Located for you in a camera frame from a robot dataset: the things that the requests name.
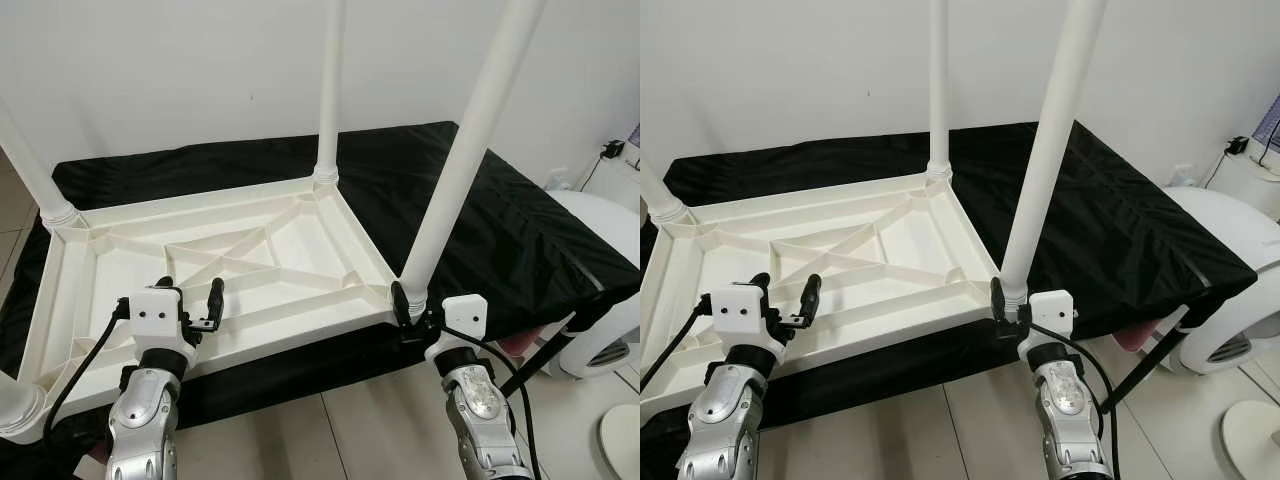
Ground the white plastic table leg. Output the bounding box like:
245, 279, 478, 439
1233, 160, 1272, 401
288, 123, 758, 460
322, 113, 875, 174
315, 0, 347, 186
0, 95, 83, 229
925, 0, 954, 181
397, 0, 548, 306
998, 0, 1109, 301
640, 150, 691, 226
0, 370, 49, 441

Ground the white dome appliance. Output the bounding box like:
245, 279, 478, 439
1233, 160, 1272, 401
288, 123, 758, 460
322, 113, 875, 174
1165, 185, 1280, 376
540, 190, 641, 379

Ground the white square cabinet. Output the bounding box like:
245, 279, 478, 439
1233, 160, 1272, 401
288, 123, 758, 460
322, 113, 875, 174
590, 155, 641, 201
1210, 150, 1280, 211

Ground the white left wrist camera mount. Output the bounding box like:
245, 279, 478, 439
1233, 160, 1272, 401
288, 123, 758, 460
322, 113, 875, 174
710, 283, 786, 371
128, 287, 201, 373

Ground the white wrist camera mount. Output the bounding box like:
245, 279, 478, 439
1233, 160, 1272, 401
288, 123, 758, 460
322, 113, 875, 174
425, 293, 489, 363
710, 283, 786, 371
128, 287, 201, 373
1017, 290, 1076, 361

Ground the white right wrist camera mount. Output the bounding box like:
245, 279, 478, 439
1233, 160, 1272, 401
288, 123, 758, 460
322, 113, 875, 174
1017, 290, 1076, 361
425, 293, 489, 363

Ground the white pedestal fan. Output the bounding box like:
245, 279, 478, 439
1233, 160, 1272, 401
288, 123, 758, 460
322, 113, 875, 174
1222, 400, 1280, 480
600, 400, 641, 480

